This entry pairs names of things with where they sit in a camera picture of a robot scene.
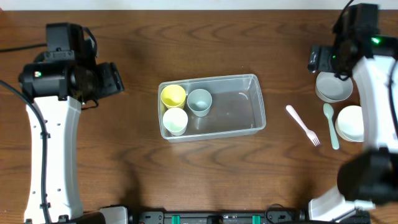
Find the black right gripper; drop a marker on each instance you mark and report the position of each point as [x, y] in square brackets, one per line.
[326, 65]

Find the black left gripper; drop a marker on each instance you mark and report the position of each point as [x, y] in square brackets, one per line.
[115, 83]

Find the grey blue plastic bowl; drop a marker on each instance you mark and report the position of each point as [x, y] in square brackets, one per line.
[331, 89]

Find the mint green plastic spoon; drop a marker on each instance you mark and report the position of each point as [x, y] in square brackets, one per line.
[329, 112]

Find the yellow plastic cup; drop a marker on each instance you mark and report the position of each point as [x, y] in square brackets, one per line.
[173, 96]

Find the white plastic cup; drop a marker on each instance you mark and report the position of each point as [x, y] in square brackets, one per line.
[175, 120]

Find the pink plastic fork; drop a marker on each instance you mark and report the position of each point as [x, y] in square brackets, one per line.
[310, 134]

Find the clear plastic container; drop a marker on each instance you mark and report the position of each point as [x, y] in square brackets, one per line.
[237, 108]

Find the grey blue plastic cup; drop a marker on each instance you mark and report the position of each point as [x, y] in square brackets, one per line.
[199, 102]

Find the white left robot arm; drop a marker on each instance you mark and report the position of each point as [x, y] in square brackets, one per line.
[56, 92]

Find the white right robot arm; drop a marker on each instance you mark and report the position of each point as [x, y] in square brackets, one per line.
[370, 179]

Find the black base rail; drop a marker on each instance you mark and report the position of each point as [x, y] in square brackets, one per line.
[274, 216]

